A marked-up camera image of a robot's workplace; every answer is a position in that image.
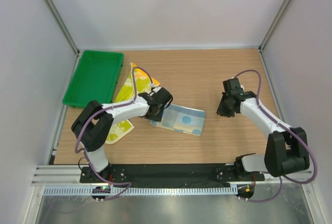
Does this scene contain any blue polka dot towel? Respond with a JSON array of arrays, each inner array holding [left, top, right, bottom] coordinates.
[[150, 104, 205, 136]]

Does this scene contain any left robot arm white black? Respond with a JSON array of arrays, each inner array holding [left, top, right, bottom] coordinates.
[[71, 87, 173, 183]]

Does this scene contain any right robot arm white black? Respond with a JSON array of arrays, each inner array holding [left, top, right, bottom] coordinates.
[[216, 78, 310, 180]]

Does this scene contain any yellow green patterned towel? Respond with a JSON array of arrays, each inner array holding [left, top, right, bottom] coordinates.
[[105, 69, 151, 145]]

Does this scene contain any green plastic tray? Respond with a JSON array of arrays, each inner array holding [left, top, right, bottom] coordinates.
[[62, 50, 124, 108]]

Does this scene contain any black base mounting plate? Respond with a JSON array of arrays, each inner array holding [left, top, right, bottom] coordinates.
[[79, 163, 265, 189]]

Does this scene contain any white slotted cable duct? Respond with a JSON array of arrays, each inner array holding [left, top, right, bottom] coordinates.
[[43, 185, 238, 197]]

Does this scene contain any right aluminium frame post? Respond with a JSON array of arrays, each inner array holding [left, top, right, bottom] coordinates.
[[258, 0, 293, 53]]

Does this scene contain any aluminium frame post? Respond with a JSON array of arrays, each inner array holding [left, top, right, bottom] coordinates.
[[44, 0, 79, 56], [258, 0, 293, 53]]

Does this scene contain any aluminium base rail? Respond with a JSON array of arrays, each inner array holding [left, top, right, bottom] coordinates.
[[31, 165, 313, 186]]

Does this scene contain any left aluminium frame post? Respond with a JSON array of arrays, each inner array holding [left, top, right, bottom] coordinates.
[[44, 0, 79, 56]]

